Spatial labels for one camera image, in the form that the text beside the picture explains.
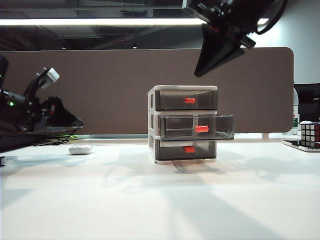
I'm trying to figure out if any white-edged smartphone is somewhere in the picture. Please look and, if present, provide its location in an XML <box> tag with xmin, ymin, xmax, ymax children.
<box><xmin>282</xmin><ymin>139</ymin><xmax>320</xmax><ymax>153</ymax></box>

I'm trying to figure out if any white earphone case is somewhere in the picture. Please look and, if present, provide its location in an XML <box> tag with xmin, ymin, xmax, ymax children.
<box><xmin>68</xmin><ymin>144</ymin><xmax>94</xmax><ymax>156</ymax></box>

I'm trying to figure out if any black monitor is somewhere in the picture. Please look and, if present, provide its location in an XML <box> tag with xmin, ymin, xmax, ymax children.
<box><xmin>294</xmin><ymin>84</ymin><xmax>320</xmax><ymax>123</ymax></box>

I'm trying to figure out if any black cable bundle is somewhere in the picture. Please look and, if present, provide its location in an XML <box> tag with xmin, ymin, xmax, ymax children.
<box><xmin>32</xmin><ymin>127</ymin><xmax>81</xmax><ymax>147</ymax></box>

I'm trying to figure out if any long ceiling light strip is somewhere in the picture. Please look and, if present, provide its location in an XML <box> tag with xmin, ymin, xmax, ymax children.
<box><xmin>0</xmin><ymin>17</ymin><xmax>270</xmax><ymax>26</ymax></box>

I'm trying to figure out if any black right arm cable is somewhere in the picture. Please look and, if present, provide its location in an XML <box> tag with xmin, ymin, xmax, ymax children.
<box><xmin>254</xmin><ymin>0</ymin><xmax>288</xmax><ymax>35</ymax></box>

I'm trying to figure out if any black rubik's cube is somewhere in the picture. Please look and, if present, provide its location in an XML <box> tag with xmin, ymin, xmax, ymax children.
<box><xmin>301</xmin><ymin>121</ymin><xmax>320</xmax><ymax>148</ymax></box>

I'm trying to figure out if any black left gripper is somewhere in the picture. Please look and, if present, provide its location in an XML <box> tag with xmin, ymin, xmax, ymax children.
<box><xmin>14</xmin><ymin>94</ymin><xmax>85</xmax><ymax>133</ymax></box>

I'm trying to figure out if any white plastic drawer cabinet frame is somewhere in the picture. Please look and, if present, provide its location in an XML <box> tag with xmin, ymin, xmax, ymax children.
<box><xmin>147</xmin><ymin>84</ymin><xmax>218</xmax><ymax>165</ymax></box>

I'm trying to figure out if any brown desk partition panel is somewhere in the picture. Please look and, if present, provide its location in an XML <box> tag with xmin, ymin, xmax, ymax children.
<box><xmin>0</xmin><ymin>46</ymin><xmax>295</xmax><ymax>135</ymax></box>

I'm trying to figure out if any clear bottle with green label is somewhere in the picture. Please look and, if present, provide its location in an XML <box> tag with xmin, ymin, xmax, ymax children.
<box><xmin>292</xmin><ymin>87</ymin><xmax>301</xmax><ymax>131</ymax></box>

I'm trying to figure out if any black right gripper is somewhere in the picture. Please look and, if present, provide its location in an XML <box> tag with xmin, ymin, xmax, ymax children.
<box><xmin>182</xmin><ymin>0</ymin><xmax>257</xmax><ymax>77</ymax></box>

